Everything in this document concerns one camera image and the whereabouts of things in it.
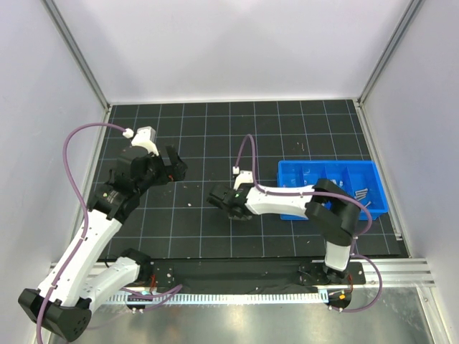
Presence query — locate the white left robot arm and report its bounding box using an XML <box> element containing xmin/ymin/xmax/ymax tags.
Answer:
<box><xmin>18</xmin><ymin>145</ymin><xmax>187</xmax><ymax>342</ymax></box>

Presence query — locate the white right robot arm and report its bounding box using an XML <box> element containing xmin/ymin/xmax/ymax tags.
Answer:
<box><xmin>207</xmin><ymin>178</ymin><xmax>361</xmax><ymax>283</ymax></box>

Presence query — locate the black grid mat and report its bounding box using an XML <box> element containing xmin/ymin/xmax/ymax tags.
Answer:
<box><xmin>96</xmin><ymin>99</ymin><xmax>410</xmax><ymax>259</ymax></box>

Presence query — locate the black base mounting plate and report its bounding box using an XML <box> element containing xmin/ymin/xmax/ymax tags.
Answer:
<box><xmin>151</xmin><ymin>257</ymin><xmax>366</xmax><ymax>295</ymax></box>

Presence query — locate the blue compartment tray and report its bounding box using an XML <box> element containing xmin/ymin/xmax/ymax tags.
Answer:
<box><xmin>277</xmin><ymin>161</ymin><xmax>388</xmax><ymax>221</ymax></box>

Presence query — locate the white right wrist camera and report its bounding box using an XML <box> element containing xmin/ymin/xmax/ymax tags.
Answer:
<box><xmin>232</xmin><ymin>166</ymin><xmax>254</xmax><ymax>190</ymax></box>

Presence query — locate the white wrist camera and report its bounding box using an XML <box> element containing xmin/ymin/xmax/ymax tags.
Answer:
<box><xmin>232</xmin><ymin>166</ymin><xmax>254</xmax><ymax>190</ymax></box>
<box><xmin>123</xmin><ymin>126</ymin><xmax>159</xmax><ymax>156</ymax></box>

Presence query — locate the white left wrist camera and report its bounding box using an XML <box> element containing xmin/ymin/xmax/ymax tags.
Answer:
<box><xmin>123</xmin><ymin>126</ymin><xmax>159</xmax><ymax>156</ymax></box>

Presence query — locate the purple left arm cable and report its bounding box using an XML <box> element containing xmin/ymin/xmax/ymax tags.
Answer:
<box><xmin>35</xmin><ymin>123</ymin><xmax>130</xmax><ymax>343</ymax></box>

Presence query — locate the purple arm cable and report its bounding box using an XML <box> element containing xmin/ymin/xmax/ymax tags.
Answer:
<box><xmin>35</xmin><ymin>123</ymin><xmax>130</xmax><ymax>343</ymax></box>
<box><xmin>232</xmin><ymin>134</ymin><xmax>384</xmax><ymax>313</ymax></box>

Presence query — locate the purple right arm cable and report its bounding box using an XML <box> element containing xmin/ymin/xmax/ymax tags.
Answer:
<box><xmin>232</xmin><ymin>134</ymin><xmax>384</xmax><ymax>313</ymax></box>

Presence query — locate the white slotted cable duct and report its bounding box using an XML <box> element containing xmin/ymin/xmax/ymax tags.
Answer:
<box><xmin>105</xmin><ymin>290</ymin><xmax>328</xmax><ymax>306</ymax></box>

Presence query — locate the left aluminium frame post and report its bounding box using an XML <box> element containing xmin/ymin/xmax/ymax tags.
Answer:
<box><xmin>42</xmin><ymin>0</ymin><xmax>110</xmax><ymax>110</ymax></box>

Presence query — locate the aluminium frame post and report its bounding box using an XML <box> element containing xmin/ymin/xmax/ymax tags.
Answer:
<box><xmin>357</xmin><ymin>0</ymin><xmax>425</xmax><ymax>105</ymax></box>
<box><xmin>42</xmin><ymin>0</ymin><xmax>110</xmax><ymax>110</ymax></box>

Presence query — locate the right aluminium frame post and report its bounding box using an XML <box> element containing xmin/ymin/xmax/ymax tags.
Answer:
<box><xmin>357</xmin><ymin>0</ymin><xmax>425</xmax><ymax>105</ymax></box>

